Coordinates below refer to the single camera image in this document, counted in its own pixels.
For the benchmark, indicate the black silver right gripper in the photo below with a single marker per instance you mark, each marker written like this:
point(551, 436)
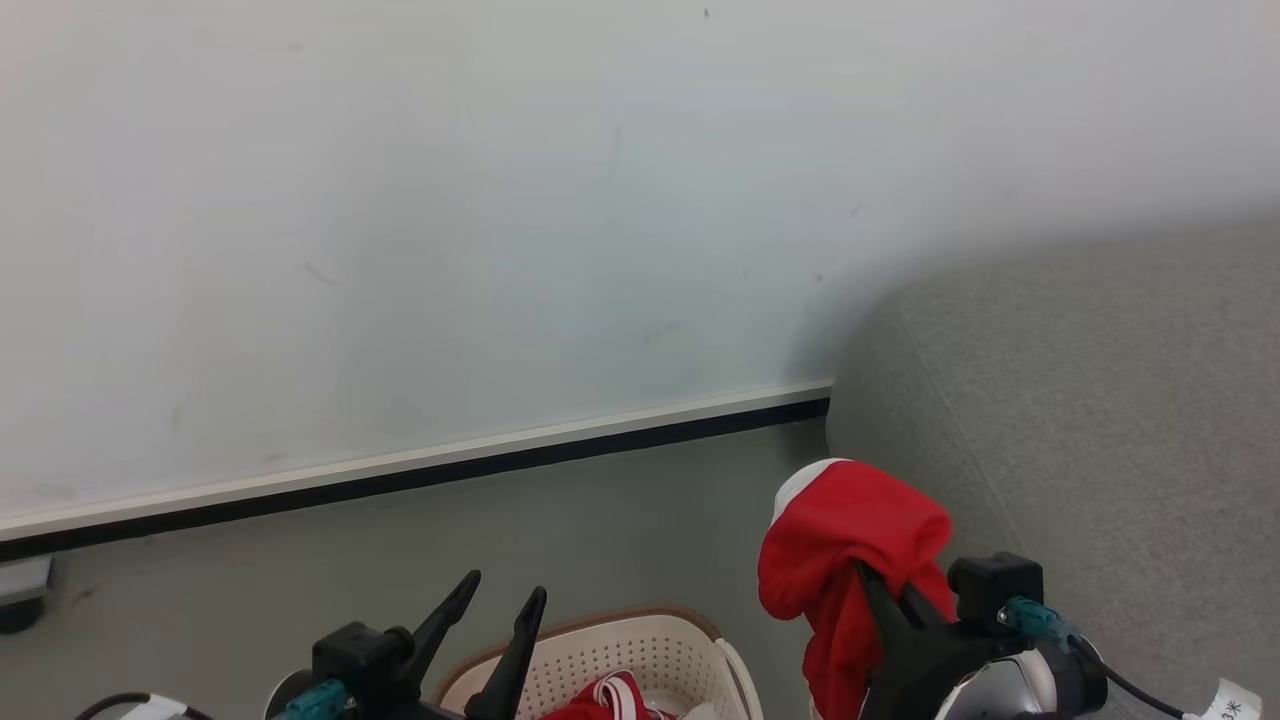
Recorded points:
point(930, 665)

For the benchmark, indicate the white black wall baseboard strip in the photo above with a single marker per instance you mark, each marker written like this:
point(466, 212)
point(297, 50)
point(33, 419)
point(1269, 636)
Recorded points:
point(400, 472)

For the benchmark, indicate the cream perforated laundry basket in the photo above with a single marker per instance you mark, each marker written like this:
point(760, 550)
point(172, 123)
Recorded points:
point(650, 650)

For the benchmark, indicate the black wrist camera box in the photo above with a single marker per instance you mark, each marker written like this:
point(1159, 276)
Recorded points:
point(360, 655)
point(990, 580)

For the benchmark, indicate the grey fabric sofa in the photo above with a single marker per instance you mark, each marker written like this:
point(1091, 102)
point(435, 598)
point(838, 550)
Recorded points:
point(1100, 400)

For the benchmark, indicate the grey base with black caster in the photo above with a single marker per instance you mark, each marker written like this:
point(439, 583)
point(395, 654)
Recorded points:
point(20, 585)

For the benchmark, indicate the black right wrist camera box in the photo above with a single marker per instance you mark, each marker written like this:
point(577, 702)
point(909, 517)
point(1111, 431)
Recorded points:
point(990, 580)

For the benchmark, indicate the red white-trimmed garment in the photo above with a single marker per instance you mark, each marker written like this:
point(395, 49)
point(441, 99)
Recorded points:
point(840, 530)

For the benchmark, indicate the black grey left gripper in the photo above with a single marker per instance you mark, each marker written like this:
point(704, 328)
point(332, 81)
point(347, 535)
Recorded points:
point(425, 708)

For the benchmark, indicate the red white striped garment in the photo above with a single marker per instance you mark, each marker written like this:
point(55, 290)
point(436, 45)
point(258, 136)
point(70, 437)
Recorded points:
point(610, 700)

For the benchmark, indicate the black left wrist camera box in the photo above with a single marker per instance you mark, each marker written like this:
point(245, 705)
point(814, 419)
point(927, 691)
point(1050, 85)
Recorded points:
point(360, 655)

